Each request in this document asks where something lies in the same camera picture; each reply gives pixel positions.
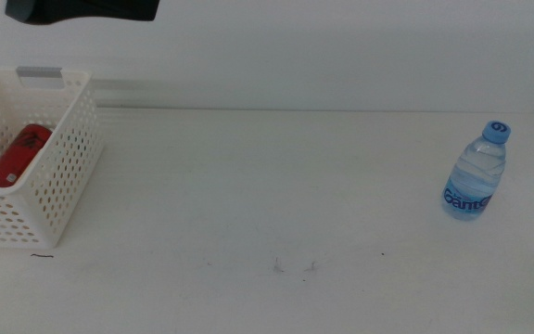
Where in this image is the clear water bottle blue cap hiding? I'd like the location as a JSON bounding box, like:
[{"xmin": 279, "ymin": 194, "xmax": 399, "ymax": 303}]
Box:
[{"xmin": 440, "ymin": 120, "xmax": 513, "ymax": 222}]

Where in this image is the red cola can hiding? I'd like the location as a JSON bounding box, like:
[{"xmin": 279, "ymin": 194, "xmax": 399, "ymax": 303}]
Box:
[{"xmin": 0, "ymin": 122, "xmax": 55, "ymax": 189}]

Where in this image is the white perforated plastic basket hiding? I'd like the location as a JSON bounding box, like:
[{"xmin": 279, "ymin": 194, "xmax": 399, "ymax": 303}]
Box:
[{"xmin": 0, "ymin": 66, "xmax": 105, "ymax": 250}]

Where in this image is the grey wall trunking strip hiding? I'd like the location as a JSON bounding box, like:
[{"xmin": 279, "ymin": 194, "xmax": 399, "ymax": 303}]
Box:
[{"xmin": 15, "ymin": 66, "xmax": 234, "ymax": 110}]

